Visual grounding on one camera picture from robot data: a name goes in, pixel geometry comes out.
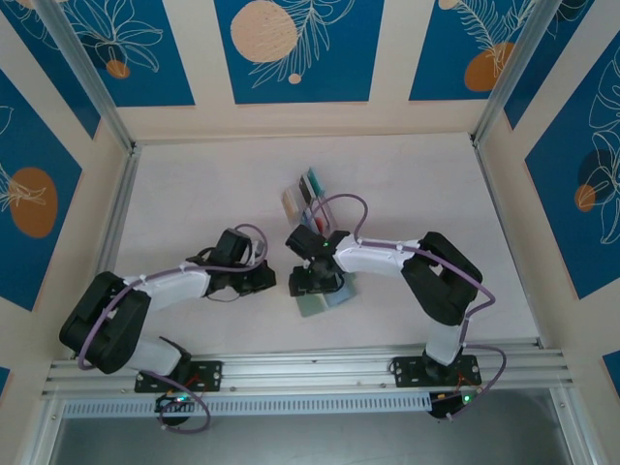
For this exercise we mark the clear acrylic card stand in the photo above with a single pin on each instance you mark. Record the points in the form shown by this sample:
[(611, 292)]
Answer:
[(324, 206)]

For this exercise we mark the aluminium table side rail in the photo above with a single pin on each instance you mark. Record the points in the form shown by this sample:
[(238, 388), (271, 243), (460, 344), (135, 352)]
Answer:
[(114, 232), (508, 242)]

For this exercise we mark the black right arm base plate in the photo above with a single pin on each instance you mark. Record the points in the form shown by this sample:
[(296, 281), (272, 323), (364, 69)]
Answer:
[(404, 370)]

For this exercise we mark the black card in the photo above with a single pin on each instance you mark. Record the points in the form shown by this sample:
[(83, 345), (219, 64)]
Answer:
[(305, 189)]

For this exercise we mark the green card holder wallet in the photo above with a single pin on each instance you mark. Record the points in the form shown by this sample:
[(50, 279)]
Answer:
[(315, 305)]

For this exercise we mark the teal card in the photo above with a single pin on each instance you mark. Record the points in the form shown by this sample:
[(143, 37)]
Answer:
[(317, 180)]

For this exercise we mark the beige card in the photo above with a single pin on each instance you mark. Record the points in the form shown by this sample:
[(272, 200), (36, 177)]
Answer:
[(289, 203)]

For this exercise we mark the aluminium frame post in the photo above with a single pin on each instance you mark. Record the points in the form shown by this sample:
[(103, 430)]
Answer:
[(511, 72), (87, 72)]

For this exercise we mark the blue card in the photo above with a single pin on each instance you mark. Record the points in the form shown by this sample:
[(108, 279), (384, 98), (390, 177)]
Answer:
[(307, 216)]

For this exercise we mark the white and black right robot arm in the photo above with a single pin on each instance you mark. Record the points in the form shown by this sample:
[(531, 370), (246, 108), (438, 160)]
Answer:
[(373, 257)]

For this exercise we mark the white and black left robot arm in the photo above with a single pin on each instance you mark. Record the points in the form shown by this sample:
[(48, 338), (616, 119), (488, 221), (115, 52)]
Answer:
[(179, 286)]

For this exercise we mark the long aluminium mounting rail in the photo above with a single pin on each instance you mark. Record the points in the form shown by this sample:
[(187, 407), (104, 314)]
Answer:
[(315, 373)]

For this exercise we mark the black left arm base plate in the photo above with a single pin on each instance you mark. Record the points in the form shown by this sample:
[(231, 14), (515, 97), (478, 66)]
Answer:
[(213, 375)]

